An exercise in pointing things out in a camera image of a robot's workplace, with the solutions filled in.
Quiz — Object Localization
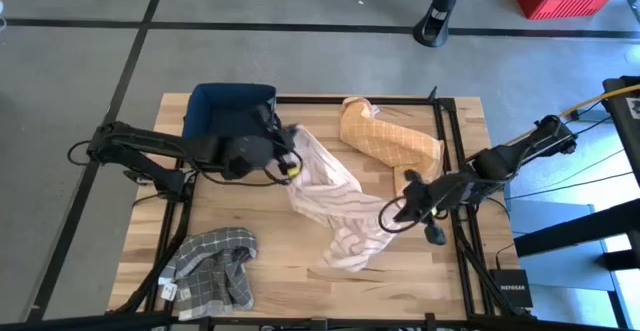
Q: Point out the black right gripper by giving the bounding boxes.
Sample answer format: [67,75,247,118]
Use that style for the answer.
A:
[424,169,479,246]

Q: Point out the thin black floor cable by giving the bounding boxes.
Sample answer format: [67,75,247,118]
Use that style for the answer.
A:
[504,170,635,201]
[519,148,626,197]

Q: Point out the grey plaid towel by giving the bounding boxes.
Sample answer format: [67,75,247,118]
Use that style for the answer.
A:
[157,226,259,322]

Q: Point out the black aluminium table frame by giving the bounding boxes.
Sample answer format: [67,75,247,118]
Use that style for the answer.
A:
[107,86,536,320]

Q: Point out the black standing desk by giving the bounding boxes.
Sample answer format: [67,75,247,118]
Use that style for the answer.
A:
[602,75,640,187]

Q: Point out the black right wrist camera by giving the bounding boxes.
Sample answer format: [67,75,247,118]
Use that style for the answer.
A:
[393,169,427,223]

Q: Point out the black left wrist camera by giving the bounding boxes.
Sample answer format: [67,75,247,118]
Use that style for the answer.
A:
[252,103,281,135]

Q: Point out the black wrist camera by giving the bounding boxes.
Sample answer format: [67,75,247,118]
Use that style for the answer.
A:
[252,103,281,135]
[393,169,427,223]

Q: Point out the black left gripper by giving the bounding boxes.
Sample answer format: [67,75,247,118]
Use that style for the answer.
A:
[224,120,303,180]

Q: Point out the white towel with red stripes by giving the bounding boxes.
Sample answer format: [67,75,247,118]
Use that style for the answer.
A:
[285,123,402,274]

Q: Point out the black desk leg beam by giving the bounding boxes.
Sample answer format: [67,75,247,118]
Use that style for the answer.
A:
[513,198,640,272]

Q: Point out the black rig crossbar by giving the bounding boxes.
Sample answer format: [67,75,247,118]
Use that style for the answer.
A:
[0,312,640,331]

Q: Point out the orange towel with white grid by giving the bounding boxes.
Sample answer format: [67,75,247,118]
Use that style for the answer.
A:
[338,95,446,198]

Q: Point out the black Netgear network switch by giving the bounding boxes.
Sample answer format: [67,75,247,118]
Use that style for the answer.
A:
[488,268,535,310]

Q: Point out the navy fabric storage bin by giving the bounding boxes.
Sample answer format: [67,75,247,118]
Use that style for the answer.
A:
[180,82,279,145]

